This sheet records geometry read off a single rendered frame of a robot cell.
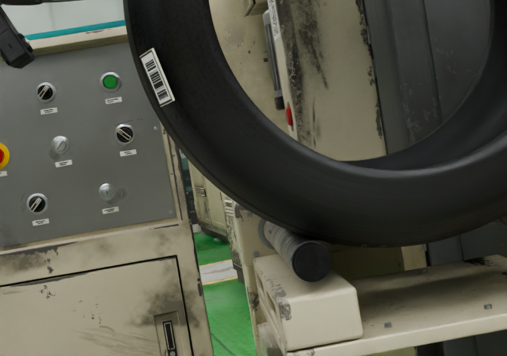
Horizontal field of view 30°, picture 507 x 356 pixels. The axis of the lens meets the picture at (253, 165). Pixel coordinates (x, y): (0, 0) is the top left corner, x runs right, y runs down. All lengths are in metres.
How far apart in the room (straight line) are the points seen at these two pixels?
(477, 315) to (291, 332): 0.22
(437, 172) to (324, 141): 0.40
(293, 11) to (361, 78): 0.14
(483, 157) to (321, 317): 0.25
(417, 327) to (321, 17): 0.53
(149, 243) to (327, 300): 0.72
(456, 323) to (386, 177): 0.19
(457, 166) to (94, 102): 0.90
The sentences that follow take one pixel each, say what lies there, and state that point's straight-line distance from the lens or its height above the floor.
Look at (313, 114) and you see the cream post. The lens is 1.42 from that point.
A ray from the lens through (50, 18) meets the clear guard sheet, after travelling 1.78.
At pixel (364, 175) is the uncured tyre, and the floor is 0.99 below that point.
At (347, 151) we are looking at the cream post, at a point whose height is 1.00.
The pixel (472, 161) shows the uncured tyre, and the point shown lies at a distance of 1.06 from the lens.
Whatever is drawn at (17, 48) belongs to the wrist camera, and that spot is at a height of 1.19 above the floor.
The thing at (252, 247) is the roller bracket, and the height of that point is 0.88.
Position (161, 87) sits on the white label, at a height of 1.12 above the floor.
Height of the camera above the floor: 1.07
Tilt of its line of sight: 3 degrees down
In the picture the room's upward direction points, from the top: 9 degrees counter-clockwise
